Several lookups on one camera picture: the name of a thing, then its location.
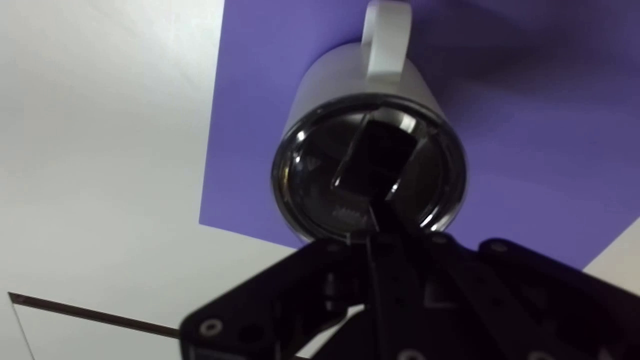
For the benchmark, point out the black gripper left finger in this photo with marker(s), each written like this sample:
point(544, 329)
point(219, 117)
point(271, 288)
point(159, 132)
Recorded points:
point(367, 295)

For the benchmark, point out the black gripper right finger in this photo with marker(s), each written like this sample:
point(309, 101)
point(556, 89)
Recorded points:
point(509, 303)

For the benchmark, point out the white mug with lid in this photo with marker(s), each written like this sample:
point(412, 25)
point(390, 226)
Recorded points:
point(365, 128)

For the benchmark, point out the purple mat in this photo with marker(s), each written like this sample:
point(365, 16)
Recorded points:
point(543, 92)

